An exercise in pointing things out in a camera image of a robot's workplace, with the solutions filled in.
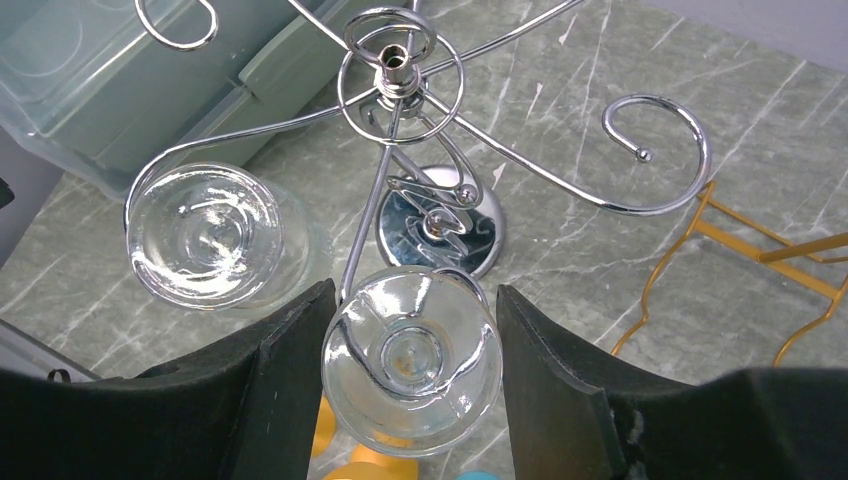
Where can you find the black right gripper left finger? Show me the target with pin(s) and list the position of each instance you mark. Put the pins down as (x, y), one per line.
(243, 407)

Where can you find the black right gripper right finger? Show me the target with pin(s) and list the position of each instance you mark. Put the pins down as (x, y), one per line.
(577, 412)

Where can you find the blue plastic wine glass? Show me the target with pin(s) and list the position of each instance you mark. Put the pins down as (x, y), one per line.
(477, 475)

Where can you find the orange plastic wine glass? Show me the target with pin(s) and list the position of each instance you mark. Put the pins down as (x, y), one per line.
(367, 464)
(325, 428)

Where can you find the clear ribbed glass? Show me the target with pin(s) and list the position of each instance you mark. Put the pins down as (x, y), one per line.
(412, 360)
(214, 237)

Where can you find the translucent green storage box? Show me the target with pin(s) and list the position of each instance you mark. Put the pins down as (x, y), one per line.
(85, 90)

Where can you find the gold wire glass rack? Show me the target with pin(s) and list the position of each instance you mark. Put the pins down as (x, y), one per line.
(776, 260)

